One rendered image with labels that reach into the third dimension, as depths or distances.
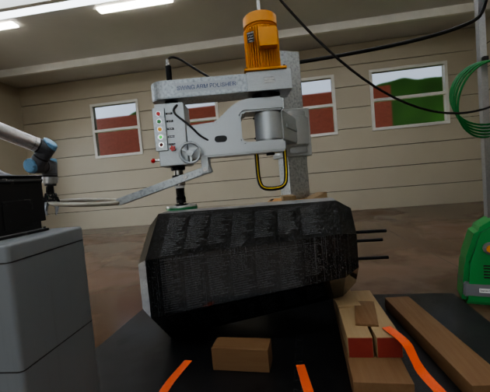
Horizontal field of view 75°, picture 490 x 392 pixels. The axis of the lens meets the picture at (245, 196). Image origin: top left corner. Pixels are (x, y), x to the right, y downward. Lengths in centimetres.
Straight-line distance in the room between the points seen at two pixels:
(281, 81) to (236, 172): 608
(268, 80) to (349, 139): 619
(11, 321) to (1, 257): 21
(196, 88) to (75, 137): 785
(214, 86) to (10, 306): 163
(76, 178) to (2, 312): 861
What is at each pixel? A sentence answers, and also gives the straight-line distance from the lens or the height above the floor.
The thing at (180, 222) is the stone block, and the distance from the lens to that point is 201.
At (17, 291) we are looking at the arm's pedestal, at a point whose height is 69.
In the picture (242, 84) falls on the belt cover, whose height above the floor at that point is 162.
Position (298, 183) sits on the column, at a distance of 283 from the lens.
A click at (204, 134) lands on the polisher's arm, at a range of 221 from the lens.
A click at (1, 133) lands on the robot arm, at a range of 223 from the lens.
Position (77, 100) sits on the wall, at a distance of 1002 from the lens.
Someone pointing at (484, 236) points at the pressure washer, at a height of 48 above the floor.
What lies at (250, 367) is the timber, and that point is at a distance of 185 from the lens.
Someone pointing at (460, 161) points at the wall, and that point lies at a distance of 909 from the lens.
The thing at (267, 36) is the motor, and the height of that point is 190.
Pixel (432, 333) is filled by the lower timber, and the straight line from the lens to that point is 211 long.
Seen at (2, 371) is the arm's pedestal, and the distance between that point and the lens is 145.
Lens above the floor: 99
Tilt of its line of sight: 3 degrees down
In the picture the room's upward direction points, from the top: 5 degrees counter-clockwise
